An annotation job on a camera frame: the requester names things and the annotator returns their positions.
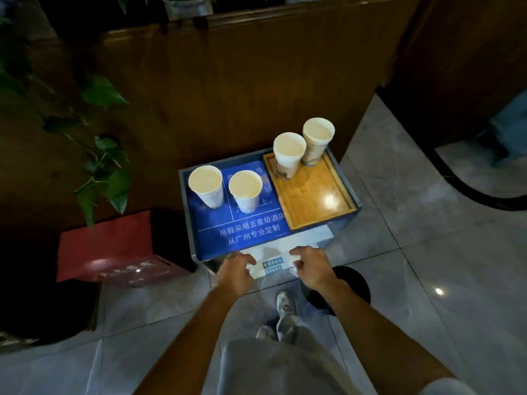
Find wooden tray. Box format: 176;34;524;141
263;149;358;232

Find person's left hand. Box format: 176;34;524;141
216;252;258;300

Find white paper cup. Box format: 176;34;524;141
301;117;336;167
273;132;307;180
228;170;263;215
188;165;225;210

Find person's right grey shoe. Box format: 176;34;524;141
276;290;297;320

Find blue printed sign sheet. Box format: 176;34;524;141
184;160;290;260

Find grey service cart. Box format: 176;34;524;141
179;147;363;281

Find wooden partition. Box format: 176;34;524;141
0;0;425;247

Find green leafy plant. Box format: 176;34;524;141
0;0;133;229

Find white planter pot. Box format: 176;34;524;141
158;0;215;21

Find grey trousers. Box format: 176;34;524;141
216;313;363;395

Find person's left forearm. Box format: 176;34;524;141
134;286;254;395

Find black round base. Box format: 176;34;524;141
300;265;371;316

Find person's right hand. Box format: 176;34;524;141
289;246;339;291

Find blue cloth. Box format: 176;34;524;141
473;89;527;169

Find white shirt sleeve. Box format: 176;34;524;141
419;378;478;395

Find person's right forearm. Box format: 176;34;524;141
315;277;455;395

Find red gift box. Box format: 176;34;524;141
56;209;195;289

